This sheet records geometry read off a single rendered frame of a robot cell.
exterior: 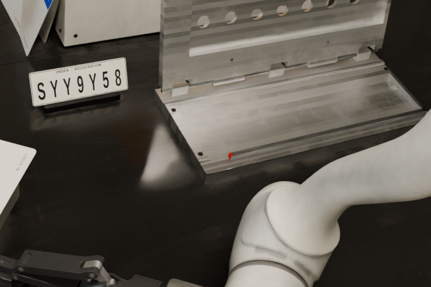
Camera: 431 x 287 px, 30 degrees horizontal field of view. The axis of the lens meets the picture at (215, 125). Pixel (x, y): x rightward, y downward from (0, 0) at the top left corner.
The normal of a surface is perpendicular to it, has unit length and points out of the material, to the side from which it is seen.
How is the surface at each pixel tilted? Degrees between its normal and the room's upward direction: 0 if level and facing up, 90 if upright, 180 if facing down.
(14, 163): 0
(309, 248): 44
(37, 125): 0
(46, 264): 13
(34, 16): 69
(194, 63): 80
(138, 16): 90
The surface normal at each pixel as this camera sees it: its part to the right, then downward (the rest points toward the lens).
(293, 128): 0.14, -0.73
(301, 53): 0.44, 0.51
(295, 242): 0.11, -0.18
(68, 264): -0.08, -0.76
